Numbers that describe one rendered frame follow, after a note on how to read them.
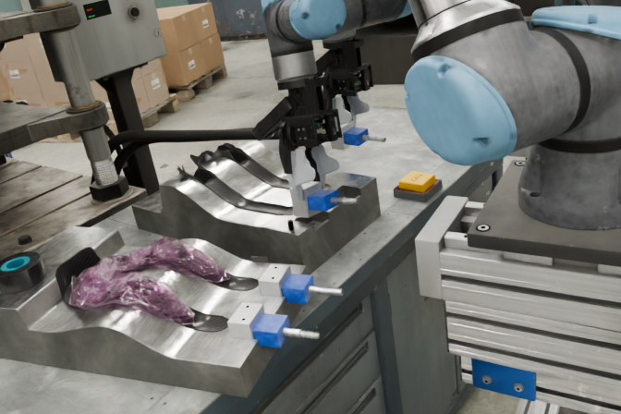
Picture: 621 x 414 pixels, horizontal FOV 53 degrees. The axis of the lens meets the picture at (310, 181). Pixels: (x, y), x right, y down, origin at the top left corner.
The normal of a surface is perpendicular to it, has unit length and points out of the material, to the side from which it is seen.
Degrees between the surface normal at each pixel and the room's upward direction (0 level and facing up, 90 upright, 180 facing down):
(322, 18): 79
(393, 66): 90
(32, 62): 99
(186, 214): 90
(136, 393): 0
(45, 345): 90
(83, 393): 0
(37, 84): 91
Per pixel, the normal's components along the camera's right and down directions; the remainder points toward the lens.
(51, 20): 0.26, 0.35
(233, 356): -0.15, -0.91
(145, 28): 0.78, 0.14
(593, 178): -0.27, 0.13
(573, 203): -0.55, 0.12
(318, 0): 0.40, 0.14
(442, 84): -0.84, 0.42
